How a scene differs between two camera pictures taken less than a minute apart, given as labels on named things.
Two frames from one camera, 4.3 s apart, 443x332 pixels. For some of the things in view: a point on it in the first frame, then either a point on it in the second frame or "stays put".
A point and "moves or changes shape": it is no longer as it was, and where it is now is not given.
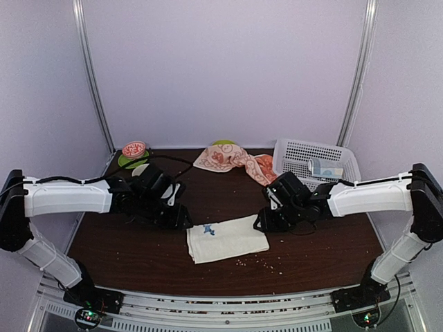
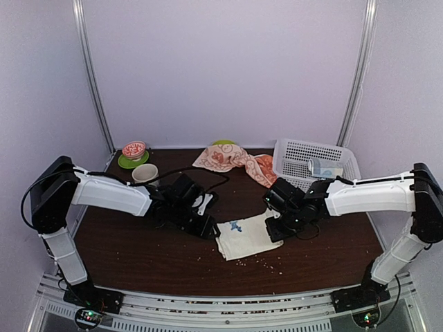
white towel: [219, 240] moves or changes shape
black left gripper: [177, 219] -> [204, 229]
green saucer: [122, 160] stays put
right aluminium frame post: [372, 13] stays put
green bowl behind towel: [223, 142] stays put
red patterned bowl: [133, 149] stays put
